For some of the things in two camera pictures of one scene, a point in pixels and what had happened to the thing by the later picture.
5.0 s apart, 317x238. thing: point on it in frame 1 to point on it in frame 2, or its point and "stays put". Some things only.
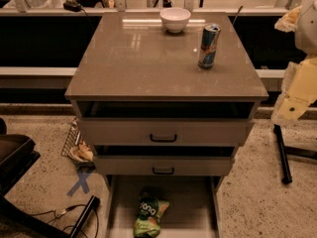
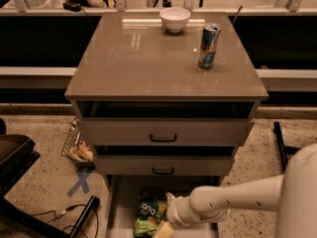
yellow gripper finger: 288,22 to 170,198
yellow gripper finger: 299,91 to 164,230
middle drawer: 163,161 stays put
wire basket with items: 77,149 stays put
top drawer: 164,123 stays put
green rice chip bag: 151,209 stays put
